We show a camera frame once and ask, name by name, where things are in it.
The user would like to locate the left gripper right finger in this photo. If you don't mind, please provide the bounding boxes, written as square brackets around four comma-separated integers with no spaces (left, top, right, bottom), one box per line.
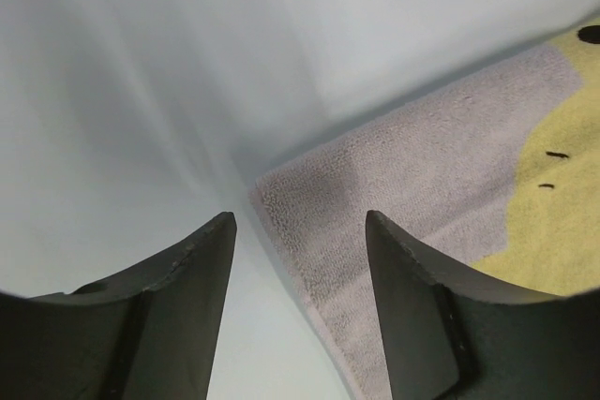
[366,211,599,400]

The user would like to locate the yellow-green grey towel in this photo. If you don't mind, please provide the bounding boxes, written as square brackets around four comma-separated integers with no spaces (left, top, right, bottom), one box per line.
[251,21,599,399]

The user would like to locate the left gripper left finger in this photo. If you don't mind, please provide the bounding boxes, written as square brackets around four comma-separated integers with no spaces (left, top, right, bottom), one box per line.
[1,212,237,399]

